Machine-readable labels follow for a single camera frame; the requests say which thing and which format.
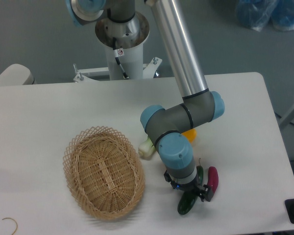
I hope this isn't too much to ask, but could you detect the tan rubber band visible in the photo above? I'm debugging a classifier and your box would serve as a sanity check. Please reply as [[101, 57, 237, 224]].
[[1, 217, 19, 235]]

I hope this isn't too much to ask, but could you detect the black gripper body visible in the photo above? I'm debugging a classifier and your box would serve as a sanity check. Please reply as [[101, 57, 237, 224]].
[[171, 178, 201, 196]]

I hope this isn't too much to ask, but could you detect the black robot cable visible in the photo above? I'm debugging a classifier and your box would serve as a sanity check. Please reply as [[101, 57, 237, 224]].
[[112, 36, 130, 80]]

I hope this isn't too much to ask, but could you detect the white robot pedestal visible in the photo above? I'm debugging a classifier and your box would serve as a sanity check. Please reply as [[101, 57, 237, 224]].
[[73, 12, 163, 83]]

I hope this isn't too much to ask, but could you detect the green bok choy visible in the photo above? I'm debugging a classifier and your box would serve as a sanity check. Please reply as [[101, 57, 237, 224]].
[[138, 137, 156, 161]]

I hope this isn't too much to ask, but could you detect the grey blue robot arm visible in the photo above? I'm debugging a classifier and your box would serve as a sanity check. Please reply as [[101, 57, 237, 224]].
[[66, 0, 224, 201]]

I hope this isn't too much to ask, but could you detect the purple eggplant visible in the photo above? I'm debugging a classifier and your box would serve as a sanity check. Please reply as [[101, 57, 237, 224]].
[[206, 166, 219, 193]]

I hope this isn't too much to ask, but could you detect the woven wicker basket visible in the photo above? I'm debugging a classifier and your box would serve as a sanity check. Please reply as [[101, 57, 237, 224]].
[[63, 126, 145, 220]]

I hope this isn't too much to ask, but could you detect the dark green cucumber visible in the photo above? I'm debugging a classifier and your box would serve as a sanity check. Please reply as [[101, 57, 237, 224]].
[[177, 159, 204, 215]]

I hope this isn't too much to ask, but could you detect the white chair back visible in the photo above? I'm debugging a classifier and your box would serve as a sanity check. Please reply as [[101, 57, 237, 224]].
[[0, 64, 37, 87]]

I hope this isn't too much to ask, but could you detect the yellow bell pepper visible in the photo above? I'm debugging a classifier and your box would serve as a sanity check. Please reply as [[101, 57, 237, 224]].
[[182, 129, 197, 143]]

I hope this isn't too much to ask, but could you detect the blue plastic bag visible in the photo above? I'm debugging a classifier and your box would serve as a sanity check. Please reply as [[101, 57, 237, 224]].
[[235, 0, 294, 32]]

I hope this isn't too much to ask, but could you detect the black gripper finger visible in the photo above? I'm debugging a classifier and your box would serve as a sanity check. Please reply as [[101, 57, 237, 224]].
[[199, 185, 214, 202], [164, 170, 173, 187]]

